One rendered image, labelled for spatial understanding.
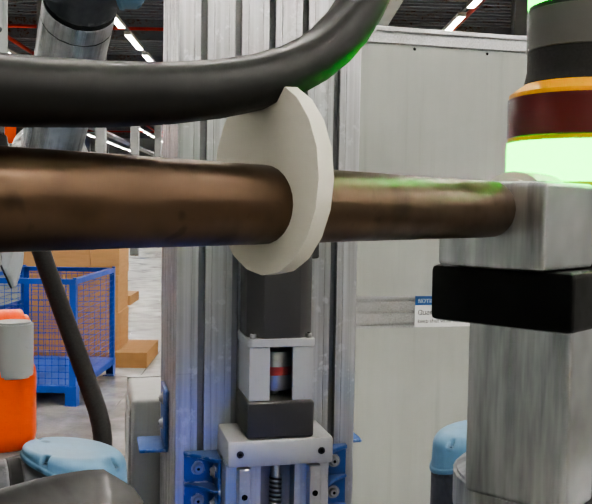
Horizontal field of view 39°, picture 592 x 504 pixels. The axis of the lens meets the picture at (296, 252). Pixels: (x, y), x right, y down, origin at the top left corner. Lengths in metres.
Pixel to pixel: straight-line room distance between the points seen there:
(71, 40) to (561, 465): 0.76
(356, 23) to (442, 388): 2.10
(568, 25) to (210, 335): 0.92
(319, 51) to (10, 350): 3.95
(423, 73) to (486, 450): 1.98
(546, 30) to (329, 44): 0.11
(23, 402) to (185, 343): 3.07
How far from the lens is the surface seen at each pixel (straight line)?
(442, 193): 0.18
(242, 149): 0.15
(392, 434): 2.23
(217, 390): 1.14
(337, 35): 0.16
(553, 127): 0.25
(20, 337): 4.08
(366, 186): 0.16
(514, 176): 0.23
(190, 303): 1.12
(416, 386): 2.22
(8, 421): 4.18
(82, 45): 0.93
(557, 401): 0.23
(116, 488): 0.34
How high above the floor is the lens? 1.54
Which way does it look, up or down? 3 degrees down
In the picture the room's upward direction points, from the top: 1 degrees clockwise
